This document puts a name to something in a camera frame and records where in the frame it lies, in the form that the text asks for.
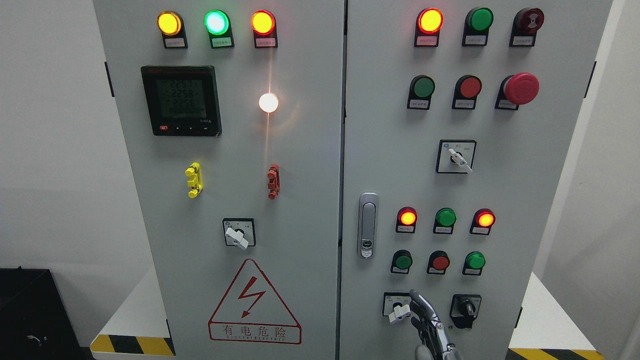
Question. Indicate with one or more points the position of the green push button lower left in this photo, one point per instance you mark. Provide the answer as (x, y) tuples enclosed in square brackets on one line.
[(401, 262)]

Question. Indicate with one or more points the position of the green light top right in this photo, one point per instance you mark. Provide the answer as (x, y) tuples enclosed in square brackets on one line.
[(476, 27)]

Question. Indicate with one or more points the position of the right cabinet door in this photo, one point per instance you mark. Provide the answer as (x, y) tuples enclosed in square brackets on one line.
[(392, 151)]

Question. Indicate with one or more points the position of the black lower rotary switch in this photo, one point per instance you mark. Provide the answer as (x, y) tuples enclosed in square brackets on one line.
[(464, 310)]

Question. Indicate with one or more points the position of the red push button lower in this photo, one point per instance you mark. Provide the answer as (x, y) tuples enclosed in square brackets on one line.
[(438, 263)]

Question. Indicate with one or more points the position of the red lit light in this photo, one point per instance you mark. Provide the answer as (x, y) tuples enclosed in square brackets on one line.
[(482, 222), (407, 218), (428, 28)]

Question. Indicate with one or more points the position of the red-orange indicator light left door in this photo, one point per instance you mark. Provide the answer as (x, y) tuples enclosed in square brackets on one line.
[(263, 24)]

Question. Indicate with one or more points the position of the green push button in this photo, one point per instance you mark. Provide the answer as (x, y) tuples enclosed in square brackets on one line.
[(474, 263), (420, 93), (401, 262)]

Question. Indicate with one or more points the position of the upper right rotary switch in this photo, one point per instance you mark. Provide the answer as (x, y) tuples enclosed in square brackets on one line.
[(455, 156)]

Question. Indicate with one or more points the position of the green light middle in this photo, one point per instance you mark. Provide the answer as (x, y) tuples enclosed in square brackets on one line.
[(444, 221)]

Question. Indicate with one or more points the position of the white lower rotary switch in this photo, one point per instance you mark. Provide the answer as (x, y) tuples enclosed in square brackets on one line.
[(396, 306)]

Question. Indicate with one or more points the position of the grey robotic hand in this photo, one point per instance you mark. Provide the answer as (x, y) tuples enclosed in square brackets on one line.
[(436, 344)]

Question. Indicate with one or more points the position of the green push button lower right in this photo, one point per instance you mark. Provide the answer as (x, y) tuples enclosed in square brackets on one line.
[(474, 263)]

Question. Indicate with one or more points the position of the silver door handle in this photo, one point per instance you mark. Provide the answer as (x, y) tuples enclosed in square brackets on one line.
[(367, 224)]

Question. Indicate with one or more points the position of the left cabinet door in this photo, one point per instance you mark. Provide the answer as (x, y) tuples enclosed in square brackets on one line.
[(296, 233)]

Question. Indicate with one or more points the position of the red lit light middle right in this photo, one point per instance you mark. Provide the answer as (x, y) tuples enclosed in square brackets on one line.
[(482, 222)]

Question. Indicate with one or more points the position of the red push button upper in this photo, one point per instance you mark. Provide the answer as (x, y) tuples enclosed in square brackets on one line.
[(466, 92)]

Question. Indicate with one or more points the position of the yellow indicator light top left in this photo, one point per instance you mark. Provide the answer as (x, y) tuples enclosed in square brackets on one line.
[(172, 28)]

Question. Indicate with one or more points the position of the white lit indicator light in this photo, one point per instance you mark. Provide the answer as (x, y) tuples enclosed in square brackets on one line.
[(268, 102)]

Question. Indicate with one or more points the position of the red push button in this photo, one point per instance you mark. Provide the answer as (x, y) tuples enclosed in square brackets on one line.
[(438, 263), (466, 92)]

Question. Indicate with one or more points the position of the cabinet door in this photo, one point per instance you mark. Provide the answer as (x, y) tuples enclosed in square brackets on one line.
[(392, 151), (296, 233)]

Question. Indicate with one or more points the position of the red electrical warning triangle sticker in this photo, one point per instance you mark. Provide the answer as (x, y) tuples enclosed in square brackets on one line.
[(252, 310)]

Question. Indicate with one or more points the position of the black box lower left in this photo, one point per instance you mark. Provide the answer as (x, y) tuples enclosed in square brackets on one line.
[(33, 320)]

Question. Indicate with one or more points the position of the left door rotary switch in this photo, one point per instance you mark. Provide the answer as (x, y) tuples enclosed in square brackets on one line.
[(239, 232)]

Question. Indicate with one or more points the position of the white platform with hazard stripes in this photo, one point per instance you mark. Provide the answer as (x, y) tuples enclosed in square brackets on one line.
[(138, 330)]

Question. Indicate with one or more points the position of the green lit indicator light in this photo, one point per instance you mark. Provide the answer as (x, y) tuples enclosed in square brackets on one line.
[(218, 26)]

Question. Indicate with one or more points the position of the red lit light middle left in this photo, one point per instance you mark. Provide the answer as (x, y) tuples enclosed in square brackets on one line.
[(407, 218)]

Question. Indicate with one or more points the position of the black digital power meter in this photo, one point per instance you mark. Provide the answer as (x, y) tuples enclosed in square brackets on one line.
[(182, 101)]

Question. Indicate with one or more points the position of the red lit light top right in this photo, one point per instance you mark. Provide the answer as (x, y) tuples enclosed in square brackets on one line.
[(428, 28)]

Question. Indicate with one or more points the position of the dark red buzzer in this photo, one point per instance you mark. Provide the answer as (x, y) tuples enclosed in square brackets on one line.
[(526, 23)]

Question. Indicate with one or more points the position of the green push button upper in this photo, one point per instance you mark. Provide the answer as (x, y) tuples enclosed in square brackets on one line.
[(420, 93)]

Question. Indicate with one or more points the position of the red emergency stop button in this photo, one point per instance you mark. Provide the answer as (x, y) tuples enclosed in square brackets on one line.
[(515, 90)]

